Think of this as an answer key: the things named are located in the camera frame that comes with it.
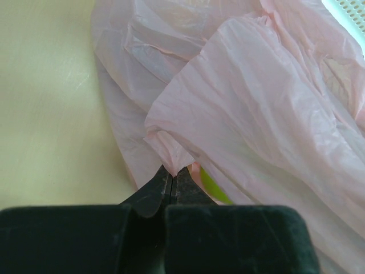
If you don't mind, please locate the white perforated plastic basket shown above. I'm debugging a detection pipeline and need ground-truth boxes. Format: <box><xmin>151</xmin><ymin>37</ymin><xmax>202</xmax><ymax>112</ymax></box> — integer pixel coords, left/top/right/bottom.
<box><xmin>322</xmin><ymin>0</ymin><xmax>365</xmax><ymax>54</ymax></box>

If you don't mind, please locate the green pear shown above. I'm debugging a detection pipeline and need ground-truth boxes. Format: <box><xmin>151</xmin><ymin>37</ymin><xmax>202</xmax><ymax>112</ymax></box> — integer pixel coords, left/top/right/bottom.
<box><xmin>200</xmin><ymin>167</ymin><xmax>233</xmax><ymax>205</ymax></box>

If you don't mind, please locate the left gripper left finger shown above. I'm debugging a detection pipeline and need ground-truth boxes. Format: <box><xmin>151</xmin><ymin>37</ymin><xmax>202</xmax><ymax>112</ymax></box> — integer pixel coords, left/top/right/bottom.
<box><xmin>120</xmin><ymin>166</ymin><xmax>173</xmax><ymax>218</ymax></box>

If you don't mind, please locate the pink plastic bag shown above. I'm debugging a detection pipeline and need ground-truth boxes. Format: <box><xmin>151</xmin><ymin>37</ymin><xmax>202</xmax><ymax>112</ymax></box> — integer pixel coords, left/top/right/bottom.
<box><xmin>91</xmin><ymin>1</ymin><xmax>364</xmax><ymax>273</ymax></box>

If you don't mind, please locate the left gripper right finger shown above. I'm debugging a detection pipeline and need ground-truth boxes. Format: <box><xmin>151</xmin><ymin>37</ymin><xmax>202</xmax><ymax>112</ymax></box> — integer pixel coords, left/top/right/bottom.
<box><xmin>170</xmin><ymin>167</ymin><xmax>217</xmax><ymax>206</ymax></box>

